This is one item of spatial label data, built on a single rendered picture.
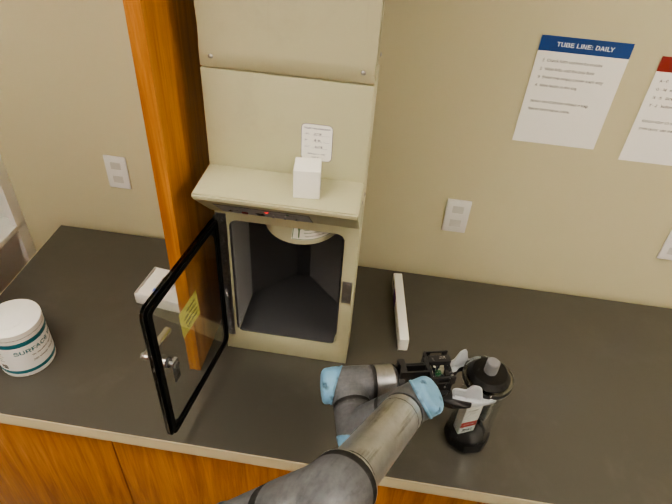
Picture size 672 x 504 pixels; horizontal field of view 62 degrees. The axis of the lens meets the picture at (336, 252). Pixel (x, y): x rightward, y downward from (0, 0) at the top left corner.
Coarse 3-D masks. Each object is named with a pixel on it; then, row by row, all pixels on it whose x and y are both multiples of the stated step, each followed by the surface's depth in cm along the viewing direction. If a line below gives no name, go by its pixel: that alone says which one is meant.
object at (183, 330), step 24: (192, 264) 115; (216, 264) 127; (192, 288) 117; (216, 288) 130; (168, 312) 109; (192, 312) 120; (216, 312) 134; (144, 336) 103; (168, 336) 111; (192, 336) 123; (216, 336) 137; (192, 360) 126; (168, 384) 116; (192, 384) 129; (168, 432) 123
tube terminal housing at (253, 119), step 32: (224, 96) 105; (256, 96) 104; (288, 96) 103; (320, 96) 102; (352, 96) 102; (224, 128) 109; (256, 128) 108; (288, 128) 107; (352, 128) 106; (224, 160) 114; (256, 160) 113; (288, 160) 112; (352, 160) 110; (288, 224) 122; (320, 224) 121; (352, 256) 125; (352, 288) 132; (288, 352) 150; (320, 352) 148
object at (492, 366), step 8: (480, 360) 121; (488, 360) 117; (496, 360) 117; (472, 368) 119; (480, 368) 119; (488, 368) 117; (496, 368) 116; (504, 368) 120; (472, 376) 118; (480, 376) 118; (488, 376) 118; (496, 376) 118; (504, 376) 118; (480, 384) 117; (488, 384) 116; (496, 384) 116; (504, 384) 117; (496, 392) 116
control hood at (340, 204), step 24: (216, 168) 113; (240, 168) 114; (192, 192) 107; (216, 192) 107; (240, 192) 107; (264, 192) 108; (288, 192) 108; (336, 192) 109; (360, 192) 110; (312, 216) 108; (336, 216) 105; (360, 216) 115
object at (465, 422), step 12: (468, 360) 123; (468, 384) 118; (492, 396) 116; (468, 408) 122; (480, 408) 120; (492, 408) 120; (456, 420) 127; (468, 420) 124; (480, 420) 123; (492, 420) 124; (456, 432) 129; (468, 432) 126; (480, 432) 126; (468, 444) 129
